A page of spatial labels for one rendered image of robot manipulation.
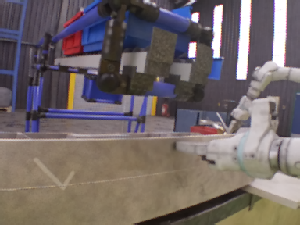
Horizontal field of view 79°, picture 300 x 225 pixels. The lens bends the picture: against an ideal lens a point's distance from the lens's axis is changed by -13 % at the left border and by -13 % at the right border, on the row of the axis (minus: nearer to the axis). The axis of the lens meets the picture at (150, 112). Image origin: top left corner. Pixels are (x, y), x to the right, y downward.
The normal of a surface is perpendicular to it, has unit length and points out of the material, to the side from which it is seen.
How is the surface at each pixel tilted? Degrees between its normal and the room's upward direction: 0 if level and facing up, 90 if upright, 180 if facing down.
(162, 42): 96
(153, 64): 96
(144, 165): 80
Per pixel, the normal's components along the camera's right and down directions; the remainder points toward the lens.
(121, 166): 0.58, -0.05
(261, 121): -0.80, -0.26
